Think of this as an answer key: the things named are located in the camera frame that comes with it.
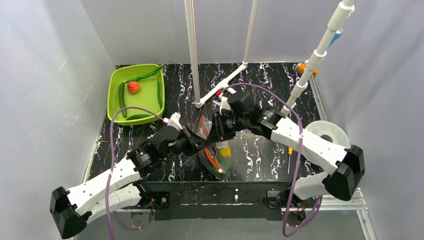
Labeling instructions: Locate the clear zip bag orange zipper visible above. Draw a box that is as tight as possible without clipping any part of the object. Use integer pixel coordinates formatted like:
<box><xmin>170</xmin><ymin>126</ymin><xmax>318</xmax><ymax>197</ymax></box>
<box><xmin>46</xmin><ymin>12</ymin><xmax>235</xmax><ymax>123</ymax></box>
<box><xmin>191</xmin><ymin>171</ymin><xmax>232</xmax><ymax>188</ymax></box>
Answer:
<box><xmin>197</xmin><ymin>113</ymin><xmax>237</xmax><ymax>180</ymax></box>

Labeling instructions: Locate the toy yellow corn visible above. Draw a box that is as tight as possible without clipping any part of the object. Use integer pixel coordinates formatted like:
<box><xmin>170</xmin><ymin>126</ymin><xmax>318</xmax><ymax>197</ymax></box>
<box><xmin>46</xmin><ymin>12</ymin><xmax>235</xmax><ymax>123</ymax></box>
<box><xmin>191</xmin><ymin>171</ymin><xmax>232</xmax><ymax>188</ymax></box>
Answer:
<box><xmin>219</xmin><ymin>146</ymin><xmax>232</xmax><ymax>158</ymax></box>

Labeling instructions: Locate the toy bok choy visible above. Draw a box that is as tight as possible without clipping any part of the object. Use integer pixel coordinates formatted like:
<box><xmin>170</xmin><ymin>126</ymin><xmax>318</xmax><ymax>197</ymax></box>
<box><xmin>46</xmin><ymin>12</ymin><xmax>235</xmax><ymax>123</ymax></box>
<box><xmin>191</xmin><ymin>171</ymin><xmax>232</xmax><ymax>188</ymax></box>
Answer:
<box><xmin>198</xmin><ymin>145</ymin><xmax>233</xmax><ymax>180</ymax></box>

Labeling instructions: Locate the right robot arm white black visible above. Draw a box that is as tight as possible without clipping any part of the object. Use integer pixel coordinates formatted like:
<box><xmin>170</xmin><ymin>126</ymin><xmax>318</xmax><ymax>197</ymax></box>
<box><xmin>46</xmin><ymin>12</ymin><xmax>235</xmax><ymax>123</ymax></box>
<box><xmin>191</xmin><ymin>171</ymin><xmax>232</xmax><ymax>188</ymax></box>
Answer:
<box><xmin>216</xmin><ymin>91</ymin><xmax>365</xmax><ymax>203</ymax></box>

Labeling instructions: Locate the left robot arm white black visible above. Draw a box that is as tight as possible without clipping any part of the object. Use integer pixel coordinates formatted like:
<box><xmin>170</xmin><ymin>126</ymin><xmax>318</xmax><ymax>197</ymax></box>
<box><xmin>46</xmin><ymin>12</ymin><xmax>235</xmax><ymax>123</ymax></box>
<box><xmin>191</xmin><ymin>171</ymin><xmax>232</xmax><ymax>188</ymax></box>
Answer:
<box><xmin>49</xmin><ymin>126</ymin><xmax>224</xmax><ymax>239</ymax></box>

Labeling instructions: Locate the black marble pattern mat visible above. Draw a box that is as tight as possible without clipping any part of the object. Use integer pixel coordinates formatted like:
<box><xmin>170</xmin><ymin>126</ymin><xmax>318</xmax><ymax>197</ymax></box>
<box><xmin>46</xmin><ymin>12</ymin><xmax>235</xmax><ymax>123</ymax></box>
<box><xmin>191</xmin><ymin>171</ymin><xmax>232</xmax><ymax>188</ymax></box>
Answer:
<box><xmin>86</xmin><ymin>62</ymin><xmax>340</xmax><ymax>183</ymax></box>

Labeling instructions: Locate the toy green bean pod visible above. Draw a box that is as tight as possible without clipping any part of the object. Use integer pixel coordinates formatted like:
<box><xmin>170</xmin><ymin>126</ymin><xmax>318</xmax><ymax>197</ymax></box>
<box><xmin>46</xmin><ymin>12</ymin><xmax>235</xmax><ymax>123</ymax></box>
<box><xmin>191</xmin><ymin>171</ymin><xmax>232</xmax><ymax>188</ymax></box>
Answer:
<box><xmin>156</xmin><ymin>81</ymin><xmax>163</xmax><ymax>109</ymax></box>

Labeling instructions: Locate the green plastic basin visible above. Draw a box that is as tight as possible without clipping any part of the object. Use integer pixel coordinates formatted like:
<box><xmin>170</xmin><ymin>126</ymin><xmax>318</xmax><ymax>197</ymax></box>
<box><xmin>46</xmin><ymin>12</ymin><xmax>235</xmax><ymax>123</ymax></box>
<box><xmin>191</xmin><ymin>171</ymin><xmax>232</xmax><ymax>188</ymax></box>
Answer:
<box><xmin>106</xmin><ymin>63</ymin><xmax>165</xmax><ymax>126</ymax></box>

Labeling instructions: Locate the orange clamp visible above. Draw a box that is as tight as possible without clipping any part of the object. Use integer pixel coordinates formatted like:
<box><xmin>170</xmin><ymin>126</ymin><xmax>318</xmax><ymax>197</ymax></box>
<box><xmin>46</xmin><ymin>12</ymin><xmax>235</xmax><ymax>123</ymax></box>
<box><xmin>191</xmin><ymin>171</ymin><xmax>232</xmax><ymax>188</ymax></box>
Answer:
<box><xmin>294</xmin><ymin>62</ymin><xmax>319</xmax><ymax>76</ymax></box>

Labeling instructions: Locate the toy peach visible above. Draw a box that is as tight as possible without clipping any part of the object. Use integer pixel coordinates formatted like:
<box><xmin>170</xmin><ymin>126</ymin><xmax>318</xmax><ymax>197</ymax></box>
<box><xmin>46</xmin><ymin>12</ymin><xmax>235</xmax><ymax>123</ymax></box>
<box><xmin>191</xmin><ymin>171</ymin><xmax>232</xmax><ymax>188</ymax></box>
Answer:
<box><xmin>127</xmin><ymin>81</ymin><xmax>141</xmax><ymax>94</ymax></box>

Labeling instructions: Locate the toy green chili pepper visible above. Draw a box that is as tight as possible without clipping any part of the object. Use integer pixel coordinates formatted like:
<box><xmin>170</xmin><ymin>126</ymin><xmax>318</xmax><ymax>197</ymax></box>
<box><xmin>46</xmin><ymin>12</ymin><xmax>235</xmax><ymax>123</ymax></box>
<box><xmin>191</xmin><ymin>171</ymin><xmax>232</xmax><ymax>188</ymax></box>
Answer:
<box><xmin>125</xmin><ymin>66</ymin><xmax>165</xmax><ymax>83</ymax></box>

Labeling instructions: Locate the toy green cucumber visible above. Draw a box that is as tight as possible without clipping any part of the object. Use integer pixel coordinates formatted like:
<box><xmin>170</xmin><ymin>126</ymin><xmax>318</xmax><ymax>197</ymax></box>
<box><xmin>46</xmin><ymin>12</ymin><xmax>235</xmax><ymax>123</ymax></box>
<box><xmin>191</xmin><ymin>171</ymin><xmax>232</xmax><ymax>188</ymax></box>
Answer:
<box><xmin>118</xmin><ymin>82</ymin><xmax>126</xmax><ymax>109</ymax></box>

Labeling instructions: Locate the white filament spool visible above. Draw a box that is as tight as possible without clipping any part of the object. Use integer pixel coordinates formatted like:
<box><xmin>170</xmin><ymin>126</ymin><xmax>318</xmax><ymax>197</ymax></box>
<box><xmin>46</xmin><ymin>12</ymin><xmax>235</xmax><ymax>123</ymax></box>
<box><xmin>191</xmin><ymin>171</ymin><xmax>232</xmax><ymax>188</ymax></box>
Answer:
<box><xmin>306</xmin><ymin>120</ymin><xmax>351</xmax><ymax>148</ymax></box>

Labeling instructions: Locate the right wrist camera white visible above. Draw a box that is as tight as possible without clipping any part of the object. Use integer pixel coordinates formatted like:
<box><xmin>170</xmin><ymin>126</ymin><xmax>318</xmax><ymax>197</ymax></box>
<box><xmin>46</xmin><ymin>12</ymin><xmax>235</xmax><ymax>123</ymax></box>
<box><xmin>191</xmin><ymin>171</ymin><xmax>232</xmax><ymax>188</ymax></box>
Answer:
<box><xmin>212</xmin><ymin>90</ymin><xmax>233</xmax><ymax>115</ymax></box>

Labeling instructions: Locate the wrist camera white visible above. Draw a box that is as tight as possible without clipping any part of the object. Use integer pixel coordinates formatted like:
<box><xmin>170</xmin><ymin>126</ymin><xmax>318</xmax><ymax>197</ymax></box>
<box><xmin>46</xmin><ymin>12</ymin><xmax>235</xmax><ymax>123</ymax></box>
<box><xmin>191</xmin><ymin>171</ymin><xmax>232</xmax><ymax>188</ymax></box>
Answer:
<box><xmin>162</xmin><ymin>112</ymin><xmax>183</xmax><ymax>131</ymax></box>
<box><xmin>212</xmin><ymin>90</ymin><xmax>233</xmax><ymax>115</ymax></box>

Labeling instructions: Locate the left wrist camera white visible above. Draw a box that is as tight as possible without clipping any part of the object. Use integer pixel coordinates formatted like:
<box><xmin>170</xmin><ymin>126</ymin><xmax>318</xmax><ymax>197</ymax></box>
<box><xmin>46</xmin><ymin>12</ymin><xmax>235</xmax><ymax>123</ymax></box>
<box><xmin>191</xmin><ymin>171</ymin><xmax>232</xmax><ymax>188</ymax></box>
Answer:
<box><xmin>162</xmin><ymin>112</ymin><xmax>183</xmax><ymax>131</ymax></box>

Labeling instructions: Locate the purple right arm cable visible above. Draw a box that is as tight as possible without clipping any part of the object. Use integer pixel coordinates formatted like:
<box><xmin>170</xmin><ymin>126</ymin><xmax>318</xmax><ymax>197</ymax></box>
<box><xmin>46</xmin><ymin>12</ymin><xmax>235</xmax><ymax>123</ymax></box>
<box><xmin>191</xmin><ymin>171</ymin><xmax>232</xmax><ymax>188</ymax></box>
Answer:
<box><xmin>217</xmin><ymin>82</ymin><xmax>323</xmax><ymax>238</ymax></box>

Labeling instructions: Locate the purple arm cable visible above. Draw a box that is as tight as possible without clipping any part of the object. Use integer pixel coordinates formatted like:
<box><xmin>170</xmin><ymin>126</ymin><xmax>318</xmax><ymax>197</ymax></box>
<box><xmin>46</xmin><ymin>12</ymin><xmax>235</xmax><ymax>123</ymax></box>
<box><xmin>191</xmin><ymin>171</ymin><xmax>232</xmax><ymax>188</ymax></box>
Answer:
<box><xmin>217</xmin><ymin>82</ymin><xmax>323</xmax><ymax>238</ymax></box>
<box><xmin>105</xmin><ymin>106</ymin><xmax>166</xmax><ymax>240</ymax></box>

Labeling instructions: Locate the yellow handle screwdriver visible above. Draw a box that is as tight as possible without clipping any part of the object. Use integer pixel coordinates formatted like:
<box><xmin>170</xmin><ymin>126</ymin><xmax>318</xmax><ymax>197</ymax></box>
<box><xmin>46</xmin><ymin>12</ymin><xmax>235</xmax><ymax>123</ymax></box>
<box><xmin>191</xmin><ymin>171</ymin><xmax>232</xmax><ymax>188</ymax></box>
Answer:
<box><xmin>287</xmin><ymin>147</ymin><xmax>293</xmax><ymax>175</ymax></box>

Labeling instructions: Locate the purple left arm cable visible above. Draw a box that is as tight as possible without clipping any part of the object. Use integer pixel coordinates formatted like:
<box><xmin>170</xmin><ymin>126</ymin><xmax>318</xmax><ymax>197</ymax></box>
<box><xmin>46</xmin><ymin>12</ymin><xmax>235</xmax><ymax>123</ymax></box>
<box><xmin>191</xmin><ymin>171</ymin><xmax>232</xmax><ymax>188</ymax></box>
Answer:
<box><xmin>105</xmin><ymin>106</ymin><xmax>166</xmax><ymax>240</ymax></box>

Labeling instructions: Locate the aluminium rail frame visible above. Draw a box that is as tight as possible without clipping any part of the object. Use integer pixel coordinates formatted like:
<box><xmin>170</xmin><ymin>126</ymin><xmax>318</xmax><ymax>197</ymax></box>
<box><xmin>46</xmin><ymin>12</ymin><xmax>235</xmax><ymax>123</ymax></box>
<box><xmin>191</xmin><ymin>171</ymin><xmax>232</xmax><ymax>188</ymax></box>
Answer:
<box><xmin>61</xmin><ymin>74</ymin><xmax>378</xmax><ymax>240</ymax></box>

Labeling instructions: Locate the white PVC pipe frame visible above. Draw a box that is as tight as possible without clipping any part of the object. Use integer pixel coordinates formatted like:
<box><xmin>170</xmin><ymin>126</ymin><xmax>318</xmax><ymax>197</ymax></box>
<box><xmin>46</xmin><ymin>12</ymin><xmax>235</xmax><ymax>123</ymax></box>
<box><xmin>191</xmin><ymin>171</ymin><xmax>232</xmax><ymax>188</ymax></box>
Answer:
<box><xmin>184</xmin><ymin>0</ymin><xmax>355</xmax><ymax>108</ymax></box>

